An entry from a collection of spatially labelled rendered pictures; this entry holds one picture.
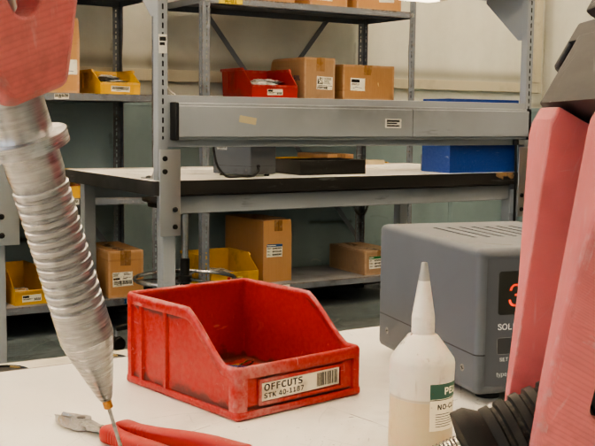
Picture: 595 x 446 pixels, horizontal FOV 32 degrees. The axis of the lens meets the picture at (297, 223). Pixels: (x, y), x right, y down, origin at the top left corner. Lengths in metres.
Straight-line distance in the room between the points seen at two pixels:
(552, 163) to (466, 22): 5.93
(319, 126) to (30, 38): 2.81
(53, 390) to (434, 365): 0.26
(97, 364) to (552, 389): 0.10
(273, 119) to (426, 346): 2.40
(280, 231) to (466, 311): 4.32
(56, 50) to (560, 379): 0.12
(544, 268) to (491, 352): 0.39
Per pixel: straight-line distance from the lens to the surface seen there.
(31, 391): 0.67
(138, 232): 5.06
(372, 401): 0.64
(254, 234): 4.96
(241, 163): 3.00
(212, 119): 2.81
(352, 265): 5.30
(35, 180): 0.20
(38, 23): 0.19
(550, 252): 0.25
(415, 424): 0.53
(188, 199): 2.86
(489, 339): 0.64
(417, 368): 0.52
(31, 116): 0.20
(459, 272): 0.64
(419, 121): 3.21
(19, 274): 4.72
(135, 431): 0.56
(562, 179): 0.25
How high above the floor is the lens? 0.92
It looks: 6 degrees down
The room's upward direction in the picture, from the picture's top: 1 degrees clockwise
